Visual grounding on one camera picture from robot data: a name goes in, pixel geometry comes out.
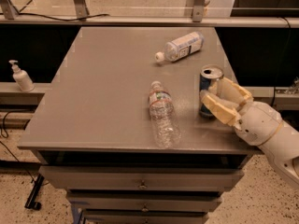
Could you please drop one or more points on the grey metal window frame rail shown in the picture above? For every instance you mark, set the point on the grey metal window frame rail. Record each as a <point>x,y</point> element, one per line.
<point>190,13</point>

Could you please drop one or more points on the white pump dispenser bottle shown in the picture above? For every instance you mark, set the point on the white pump dispenser bottle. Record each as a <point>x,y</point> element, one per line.
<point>21,77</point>

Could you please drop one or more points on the white labelled plastic bottle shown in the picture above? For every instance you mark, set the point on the white labelled plastic bottle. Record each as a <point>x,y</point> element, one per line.
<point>181,47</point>

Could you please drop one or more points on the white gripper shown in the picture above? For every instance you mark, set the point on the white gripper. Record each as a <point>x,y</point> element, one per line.
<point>259,122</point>

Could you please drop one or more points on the clear crumpled water bottle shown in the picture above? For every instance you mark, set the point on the clear crumpled water bottle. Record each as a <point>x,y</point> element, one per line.
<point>163,116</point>

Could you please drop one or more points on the grey drawer cabinet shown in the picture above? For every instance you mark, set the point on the grey drawer cabinet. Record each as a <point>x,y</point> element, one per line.
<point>93,136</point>

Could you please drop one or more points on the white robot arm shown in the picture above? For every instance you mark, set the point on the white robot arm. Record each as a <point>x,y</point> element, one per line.
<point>284,158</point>

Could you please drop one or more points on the black floor stand foot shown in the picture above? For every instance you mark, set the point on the black floor stand foot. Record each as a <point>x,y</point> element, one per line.
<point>31,202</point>

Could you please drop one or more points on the blue silver redbull can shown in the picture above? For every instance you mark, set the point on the blue silver redbull can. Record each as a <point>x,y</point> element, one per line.
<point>209,74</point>

